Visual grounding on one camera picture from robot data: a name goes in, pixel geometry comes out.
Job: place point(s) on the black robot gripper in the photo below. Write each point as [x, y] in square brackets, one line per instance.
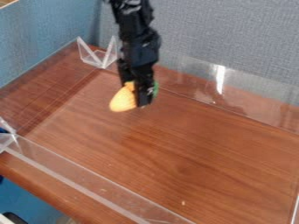
[141, 44]

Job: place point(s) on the yellow green toy corn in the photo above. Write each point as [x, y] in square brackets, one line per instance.
[130, 97]

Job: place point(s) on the clear acrylic corner bracket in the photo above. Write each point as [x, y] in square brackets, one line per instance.
[99, 59]

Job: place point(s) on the clear acrylic back wall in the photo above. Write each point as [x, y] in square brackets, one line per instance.
[261, 99]

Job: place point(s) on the clear acrylic wall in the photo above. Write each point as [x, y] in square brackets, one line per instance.
[105, 191]
[261, 99]

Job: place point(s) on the clear acrylic front wall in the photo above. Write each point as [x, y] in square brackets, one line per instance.
[105, 191]

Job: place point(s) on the clear acrylic left bracket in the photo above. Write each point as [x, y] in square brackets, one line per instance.
[9, 136]

